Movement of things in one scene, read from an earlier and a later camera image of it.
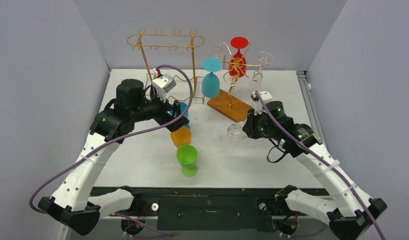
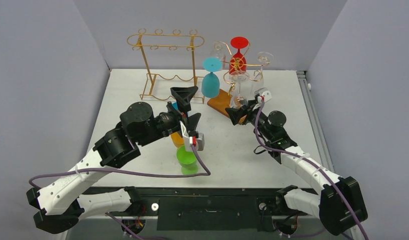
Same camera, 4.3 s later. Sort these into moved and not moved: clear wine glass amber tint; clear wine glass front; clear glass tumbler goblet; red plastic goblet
Moved: clear wine glass front
Not moved: clear glass tumbler goblet; red plastic goblet; clear wine glass amber tint
